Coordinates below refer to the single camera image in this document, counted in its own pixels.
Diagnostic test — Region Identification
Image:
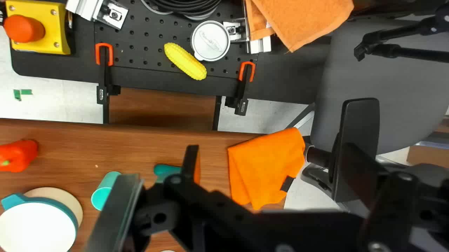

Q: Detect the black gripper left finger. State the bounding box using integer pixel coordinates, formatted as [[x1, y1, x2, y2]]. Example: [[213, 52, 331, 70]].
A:
[[85, 173, 145, 252]]

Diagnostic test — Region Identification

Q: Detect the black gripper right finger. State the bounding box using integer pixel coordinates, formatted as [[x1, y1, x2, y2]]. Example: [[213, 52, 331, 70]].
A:
[[360, 169, 425, 252]]

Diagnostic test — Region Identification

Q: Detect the orange bell pepper toy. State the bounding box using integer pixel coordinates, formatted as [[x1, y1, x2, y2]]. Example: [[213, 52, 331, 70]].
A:
[[0, 138, 40, 175]]

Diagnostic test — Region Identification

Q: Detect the yellow corn toy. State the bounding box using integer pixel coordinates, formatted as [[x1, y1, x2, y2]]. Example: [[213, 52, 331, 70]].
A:
[[162, 40, 209, 82]]

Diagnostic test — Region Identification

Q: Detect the teal plastic cup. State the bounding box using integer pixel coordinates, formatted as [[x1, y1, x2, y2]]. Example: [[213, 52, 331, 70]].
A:
[[89, 169, 124, 213]]

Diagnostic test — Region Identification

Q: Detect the white bowl with teal rim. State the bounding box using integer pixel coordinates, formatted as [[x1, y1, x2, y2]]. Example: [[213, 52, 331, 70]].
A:
[[0, 193, 80, 252]]

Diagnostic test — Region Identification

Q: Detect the black chair armrest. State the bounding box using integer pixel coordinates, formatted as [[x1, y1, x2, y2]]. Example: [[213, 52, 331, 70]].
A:
[[332, 96, 381, 203]]

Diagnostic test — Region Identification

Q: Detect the black table leg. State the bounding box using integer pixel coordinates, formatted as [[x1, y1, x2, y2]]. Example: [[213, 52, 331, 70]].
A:
[[211, 95, 224, 133], [101, 99, 112, 126]]

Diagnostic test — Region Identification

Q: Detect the grey office chair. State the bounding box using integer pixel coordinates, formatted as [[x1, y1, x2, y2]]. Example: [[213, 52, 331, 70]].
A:
[[308, 17, 449, 157]]

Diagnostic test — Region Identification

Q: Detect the orange folded cloth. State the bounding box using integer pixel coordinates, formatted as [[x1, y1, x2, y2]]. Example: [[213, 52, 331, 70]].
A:
[[225, 127, 307, 214]]

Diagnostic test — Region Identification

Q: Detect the orange black bar clamp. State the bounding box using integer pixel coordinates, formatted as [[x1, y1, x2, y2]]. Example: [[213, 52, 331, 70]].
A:
[[224, 60, 258, 117], [94, 40, 122, 106]]

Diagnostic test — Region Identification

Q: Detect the black tripod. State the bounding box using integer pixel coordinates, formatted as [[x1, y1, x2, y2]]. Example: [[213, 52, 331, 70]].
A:
[[352, 3, 449, 64]]

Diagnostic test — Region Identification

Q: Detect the yellow emergency stop box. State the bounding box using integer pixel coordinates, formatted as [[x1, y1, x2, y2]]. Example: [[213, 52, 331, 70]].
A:
[[4, 0, 73, 56]]

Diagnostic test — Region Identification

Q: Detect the silver tin can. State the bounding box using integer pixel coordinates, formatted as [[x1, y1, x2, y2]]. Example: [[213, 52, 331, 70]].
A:
[[189, 19, 231, 63]]

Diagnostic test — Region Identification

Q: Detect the orange emergency stop button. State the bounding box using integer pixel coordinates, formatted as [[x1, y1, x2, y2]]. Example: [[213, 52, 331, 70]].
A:
[[2, 12, 46, 45]]

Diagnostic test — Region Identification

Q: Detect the orange terry towel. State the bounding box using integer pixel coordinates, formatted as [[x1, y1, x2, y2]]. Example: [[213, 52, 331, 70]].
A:
[[242, 0, 355, 53]]

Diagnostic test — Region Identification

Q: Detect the aluminium bracket with black plate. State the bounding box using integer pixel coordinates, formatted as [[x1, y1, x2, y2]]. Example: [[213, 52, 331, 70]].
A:
[[64, 0, 130, 31]]

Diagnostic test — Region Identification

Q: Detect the black coiled cable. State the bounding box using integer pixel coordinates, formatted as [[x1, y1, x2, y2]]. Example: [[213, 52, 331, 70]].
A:
[[138, 0, 224, 21]]

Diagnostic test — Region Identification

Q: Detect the aluminium bracket holding can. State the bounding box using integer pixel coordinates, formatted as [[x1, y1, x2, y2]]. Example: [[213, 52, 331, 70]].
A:
[[223, 19, 273, 56]]

